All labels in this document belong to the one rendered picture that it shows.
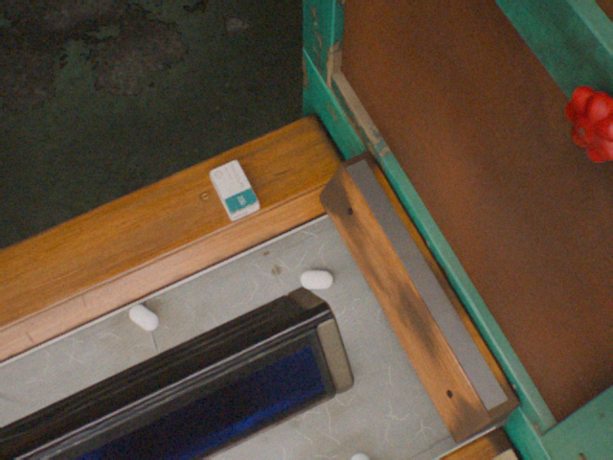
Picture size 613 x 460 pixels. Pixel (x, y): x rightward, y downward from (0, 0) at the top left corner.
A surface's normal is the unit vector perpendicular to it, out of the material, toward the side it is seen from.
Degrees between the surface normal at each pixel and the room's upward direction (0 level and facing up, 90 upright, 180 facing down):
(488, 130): 90
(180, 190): 0
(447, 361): 66
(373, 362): 0
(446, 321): 0
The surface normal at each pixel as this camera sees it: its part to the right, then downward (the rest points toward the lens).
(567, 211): -0.89, 0.41
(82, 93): 0.00, -0.40
